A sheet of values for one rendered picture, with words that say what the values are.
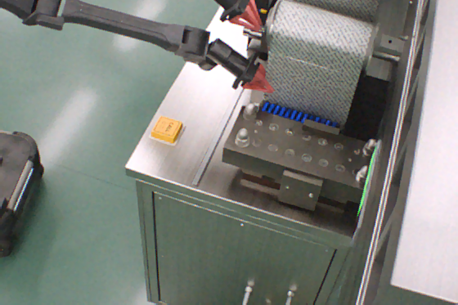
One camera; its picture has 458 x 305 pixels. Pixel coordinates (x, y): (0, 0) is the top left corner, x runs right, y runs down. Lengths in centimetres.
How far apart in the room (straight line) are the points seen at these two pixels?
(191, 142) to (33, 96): 161
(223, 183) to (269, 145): 17
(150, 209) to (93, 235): 87
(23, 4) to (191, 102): 60
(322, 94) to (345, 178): 23
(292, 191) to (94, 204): 133
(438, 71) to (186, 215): 102
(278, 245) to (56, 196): 132
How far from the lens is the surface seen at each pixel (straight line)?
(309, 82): 160
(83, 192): 278
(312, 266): 178
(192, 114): 182
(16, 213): 254
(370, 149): 161
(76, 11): 155
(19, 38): 361
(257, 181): 165
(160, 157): 171
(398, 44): 156
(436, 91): 89
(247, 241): 176
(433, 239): 72
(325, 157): 159
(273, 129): 163
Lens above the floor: 222
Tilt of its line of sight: 48 degrees down
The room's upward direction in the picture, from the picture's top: 6 degrees clockwise
